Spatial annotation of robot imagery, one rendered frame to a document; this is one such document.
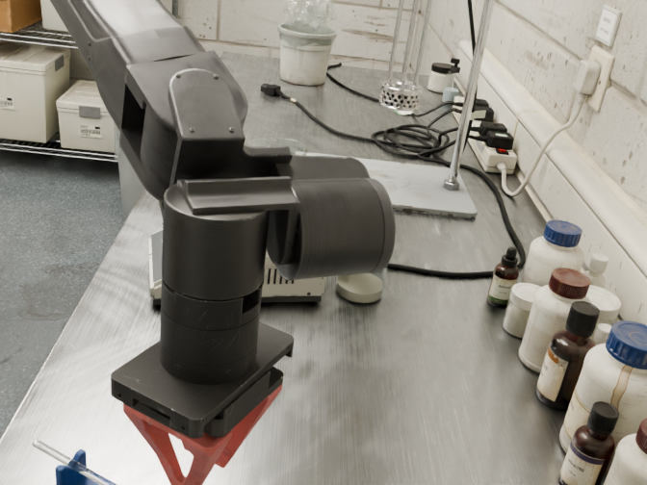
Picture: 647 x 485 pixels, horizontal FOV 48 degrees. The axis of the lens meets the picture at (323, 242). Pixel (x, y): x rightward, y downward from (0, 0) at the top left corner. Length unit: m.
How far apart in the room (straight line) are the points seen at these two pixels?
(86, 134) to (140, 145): 2.55
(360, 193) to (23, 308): 1.91
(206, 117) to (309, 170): 0.07
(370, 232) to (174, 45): 0.16
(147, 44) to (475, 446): 0.46
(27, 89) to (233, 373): 2.69
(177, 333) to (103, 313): 0.42
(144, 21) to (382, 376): 0.44
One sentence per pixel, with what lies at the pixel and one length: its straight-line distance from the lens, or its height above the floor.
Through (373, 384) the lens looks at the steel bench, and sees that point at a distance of 0.75.
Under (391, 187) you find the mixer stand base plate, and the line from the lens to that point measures 1.20.
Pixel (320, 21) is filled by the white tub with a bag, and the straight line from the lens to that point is 1.77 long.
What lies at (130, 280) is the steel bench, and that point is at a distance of 0.89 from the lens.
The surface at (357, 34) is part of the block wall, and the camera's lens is 3.22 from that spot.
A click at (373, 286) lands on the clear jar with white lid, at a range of 0.86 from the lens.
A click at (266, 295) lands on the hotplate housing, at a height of 0.76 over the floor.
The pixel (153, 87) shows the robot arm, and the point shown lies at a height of 1.08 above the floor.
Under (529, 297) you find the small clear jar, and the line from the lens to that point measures 0.86.
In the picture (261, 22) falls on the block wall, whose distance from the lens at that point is 3.22.
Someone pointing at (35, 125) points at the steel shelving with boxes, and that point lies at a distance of 3.11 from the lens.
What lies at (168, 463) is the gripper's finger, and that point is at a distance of 0.48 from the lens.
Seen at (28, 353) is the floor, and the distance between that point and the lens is 2.08.
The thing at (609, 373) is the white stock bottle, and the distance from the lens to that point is 0.68.
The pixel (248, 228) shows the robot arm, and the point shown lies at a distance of 0.38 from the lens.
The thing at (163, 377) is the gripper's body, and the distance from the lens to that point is 0.43.
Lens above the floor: 1.20
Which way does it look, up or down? 26 degrees down
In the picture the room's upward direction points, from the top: 7 degrees clockwise
